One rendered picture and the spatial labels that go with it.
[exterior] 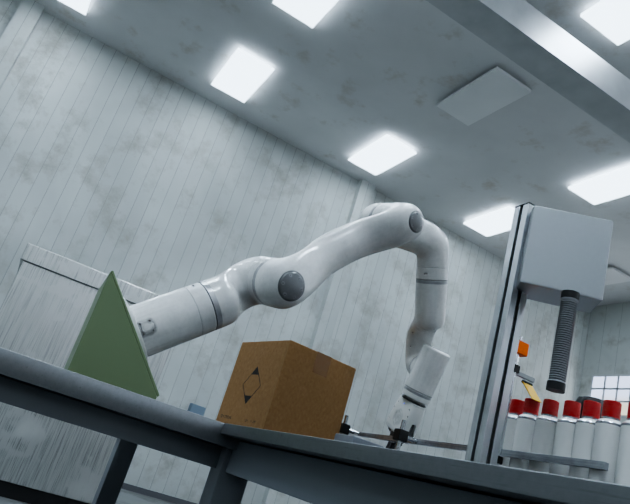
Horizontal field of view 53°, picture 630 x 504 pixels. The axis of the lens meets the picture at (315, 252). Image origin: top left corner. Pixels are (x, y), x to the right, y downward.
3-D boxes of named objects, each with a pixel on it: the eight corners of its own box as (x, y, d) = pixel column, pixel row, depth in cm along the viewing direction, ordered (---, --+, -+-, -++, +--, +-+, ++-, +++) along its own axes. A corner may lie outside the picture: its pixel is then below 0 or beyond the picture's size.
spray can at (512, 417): (519, 496, 137) (535, 404, 144) (504, 490, 135) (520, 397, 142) (501, 492, 142) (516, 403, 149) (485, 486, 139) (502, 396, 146)
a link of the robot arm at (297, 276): (251, 311, 157) (280, 321, 143) (234, 268, 155) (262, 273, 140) (400, 233, 179) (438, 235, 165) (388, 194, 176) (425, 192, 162)
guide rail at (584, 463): (608, 471, 114) (609, 463, 115) (603, 469, 114) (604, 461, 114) (329, 433, 208) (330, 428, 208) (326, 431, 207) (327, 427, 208)
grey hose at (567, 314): (569, 393, 123) (583, 295, 130) (556, 387, 121) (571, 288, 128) (554, 393, 126) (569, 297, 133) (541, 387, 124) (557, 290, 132)
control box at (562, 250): (603, 301, 130) (614, 220, 136) (519, 282, 133) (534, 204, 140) (589, 315, 139) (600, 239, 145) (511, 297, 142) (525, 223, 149)
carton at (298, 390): (331, 461, 175) (356, 368, 184) (260, 436, 164) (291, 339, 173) (277, 448, 200) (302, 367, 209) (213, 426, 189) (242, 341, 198)
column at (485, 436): (488, 508, 123) (543, 209, 146) (471, 502, 121) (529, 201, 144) (473, 504, 127) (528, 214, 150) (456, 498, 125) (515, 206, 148)
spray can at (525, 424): (534, 498, 131) (549, 402, 138) (511, 490, 131) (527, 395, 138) (522, 496, 136) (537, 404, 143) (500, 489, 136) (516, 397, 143)
